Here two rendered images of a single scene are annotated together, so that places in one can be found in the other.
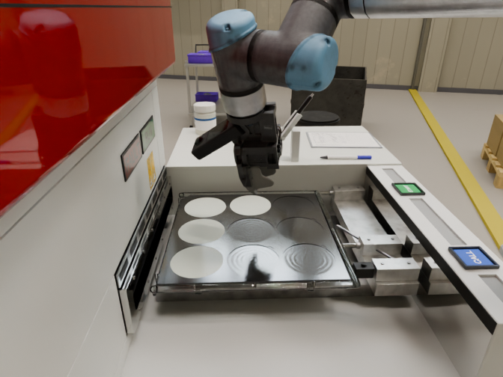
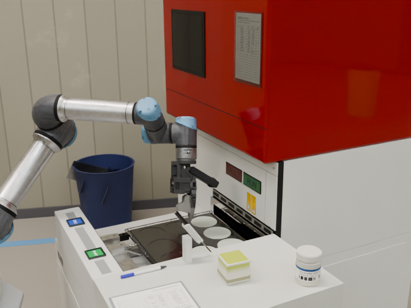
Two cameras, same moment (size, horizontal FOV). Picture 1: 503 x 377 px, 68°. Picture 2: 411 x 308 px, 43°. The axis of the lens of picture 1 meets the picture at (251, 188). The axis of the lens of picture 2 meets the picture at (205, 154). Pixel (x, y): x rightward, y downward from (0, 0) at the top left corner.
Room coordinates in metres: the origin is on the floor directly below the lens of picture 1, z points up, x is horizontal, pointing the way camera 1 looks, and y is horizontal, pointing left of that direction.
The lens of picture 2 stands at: (2.24, -0.65, 1.76)
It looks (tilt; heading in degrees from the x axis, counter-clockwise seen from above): 18 degrees down; 155
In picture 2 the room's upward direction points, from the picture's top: straight up
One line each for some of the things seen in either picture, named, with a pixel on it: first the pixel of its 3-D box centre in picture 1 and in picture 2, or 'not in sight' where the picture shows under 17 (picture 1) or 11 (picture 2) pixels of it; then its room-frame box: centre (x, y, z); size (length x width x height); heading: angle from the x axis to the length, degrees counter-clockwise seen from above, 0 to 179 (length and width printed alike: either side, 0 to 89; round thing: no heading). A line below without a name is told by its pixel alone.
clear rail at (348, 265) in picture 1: (332, 229); (143, 251); (0.70, -0.18, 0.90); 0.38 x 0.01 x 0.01; 2
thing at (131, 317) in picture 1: (153, 237); (238, 227); (0.67, 0.21, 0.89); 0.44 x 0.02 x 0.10; 2
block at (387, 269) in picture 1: (394, 268); (107, 239); (0.56, -0.27, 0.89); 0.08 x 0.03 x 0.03; 92
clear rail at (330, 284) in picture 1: (256, 286); (170, 220); (0.51, -0.01, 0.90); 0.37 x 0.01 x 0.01; 92
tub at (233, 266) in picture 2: not in sight; (233, 267); (1.08, -0.03, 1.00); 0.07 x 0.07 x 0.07; 87
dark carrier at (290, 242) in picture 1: (251, 230); (190, 239); (0.69, 0.00, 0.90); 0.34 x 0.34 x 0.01; 2
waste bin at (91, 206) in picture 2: not in sight; (102, 195); (-1.33, 0.15, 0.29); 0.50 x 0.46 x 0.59; 75
